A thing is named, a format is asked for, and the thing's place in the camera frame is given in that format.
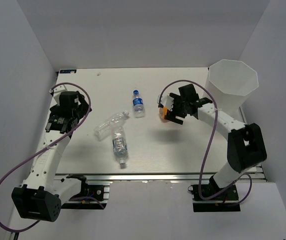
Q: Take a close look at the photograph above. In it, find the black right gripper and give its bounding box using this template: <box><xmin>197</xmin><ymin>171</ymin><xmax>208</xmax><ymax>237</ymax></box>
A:
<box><xmin>164</xmin><ymin>93</ymin><xmax>187</xmax><ymax>125</ymax></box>

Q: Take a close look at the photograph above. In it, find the orange plastic bottle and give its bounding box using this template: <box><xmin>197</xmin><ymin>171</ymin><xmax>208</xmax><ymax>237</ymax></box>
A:
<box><xmin>158</xmin><ymin>107</ymin><xmax>169</xmax><ymax>123</ymax></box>

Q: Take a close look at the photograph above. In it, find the small blue Pepsi bottle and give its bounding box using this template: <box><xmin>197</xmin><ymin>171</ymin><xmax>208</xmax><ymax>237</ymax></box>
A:
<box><xmin>132</xmin><ymin>90</ymin><xmax>145</xmax><ymax>118</ymax></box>

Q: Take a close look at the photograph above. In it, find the clear water bottle white-blue label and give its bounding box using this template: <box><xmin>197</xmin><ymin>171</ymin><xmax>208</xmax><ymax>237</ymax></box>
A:
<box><xmin>111</xmin><ymin>126</ymin><xmax>129</xmax><ymax>169</ymax></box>

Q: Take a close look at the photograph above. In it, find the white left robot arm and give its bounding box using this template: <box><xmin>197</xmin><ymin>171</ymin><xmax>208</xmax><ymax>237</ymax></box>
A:
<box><xmin>11</xmin><ymin>91</ymin><xmax>90</xmax><ymax>222</ymax></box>

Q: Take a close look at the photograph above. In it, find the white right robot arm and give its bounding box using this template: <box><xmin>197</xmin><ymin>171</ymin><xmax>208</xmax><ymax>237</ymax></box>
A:
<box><xmin>158</xmin><ymin>83</ymin><xmax>267</xmax><ymax>200</ymax></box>

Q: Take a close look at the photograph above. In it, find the white translucent plastic bin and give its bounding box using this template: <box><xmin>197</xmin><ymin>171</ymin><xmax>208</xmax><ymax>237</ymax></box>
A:
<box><xmin>202</xmin><ymin>59</ymin><xmax>259</xmax><ymax>117</ymax></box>

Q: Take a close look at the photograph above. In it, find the blue label sticker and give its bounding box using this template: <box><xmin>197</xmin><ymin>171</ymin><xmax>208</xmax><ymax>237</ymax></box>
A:
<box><xmin>59</xmin><ymin>69</ymin><xmax>77</xmax><ymax>74</ymax></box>

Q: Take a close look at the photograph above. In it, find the clear unlabelled plastic bottle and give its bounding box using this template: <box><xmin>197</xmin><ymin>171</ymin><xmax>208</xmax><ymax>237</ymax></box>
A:
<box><xmin>93</xmin><ymin>111</ymin><xmax>130</xmax><ymax>141</ymax></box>

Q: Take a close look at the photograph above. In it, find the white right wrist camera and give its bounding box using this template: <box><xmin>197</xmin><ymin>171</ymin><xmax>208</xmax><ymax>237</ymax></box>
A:
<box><xmin>157</xmin><ymin>95</ymin><xmax>174</xmax><ymax>111</ymax></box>

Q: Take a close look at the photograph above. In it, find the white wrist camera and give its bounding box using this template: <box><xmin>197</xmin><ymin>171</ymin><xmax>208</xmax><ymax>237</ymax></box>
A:
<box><xmin>157</xmin><ymin>95</ymin><xmax>174</xmax><ymax>111</ymax></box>
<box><xmin>49</xmin><ymin>85</ymin><xmax>67</xmax><ymax>102</ymax></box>

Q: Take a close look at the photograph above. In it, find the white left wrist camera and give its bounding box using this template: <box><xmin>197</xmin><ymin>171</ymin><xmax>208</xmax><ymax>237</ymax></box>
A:
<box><xmin>49</xmin><ymin>85</ymin><xmax>67</xmax><ymax>102</ymax></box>

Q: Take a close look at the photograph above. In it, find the aluminium table frame rail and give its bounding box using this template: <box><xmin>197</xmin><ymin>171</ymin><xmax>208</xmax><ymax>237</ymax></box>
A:
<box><xmin>54</xmin><ymin>173</ymin><xmax>266</xmax><ymax>181</ymax></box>

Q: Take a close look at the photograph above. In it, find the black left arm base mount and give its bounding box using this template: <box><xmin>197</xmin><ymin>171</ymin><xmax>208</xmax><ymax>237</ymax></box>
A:
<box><xmin>61</xmin><ymin>174</ymin><xmax>110</xmax><ymax>210</ymax></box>

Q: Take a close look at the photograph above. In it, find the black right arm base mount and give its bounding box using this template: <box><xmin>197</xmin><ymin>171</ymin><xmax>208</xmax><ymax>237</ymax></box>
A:
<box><xmin>187</xmin><ymin>184</ymin><xmax>241</xmax><ymax>213</ymax></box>

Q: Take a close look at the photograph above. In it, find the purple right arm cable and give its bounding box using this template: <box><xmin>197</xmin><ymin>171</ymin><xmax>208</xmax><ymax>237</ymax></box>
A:
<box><xmin>157</xmin><ymin>79</ymin><xmax>253</xmax><ymax>201</ymax></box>

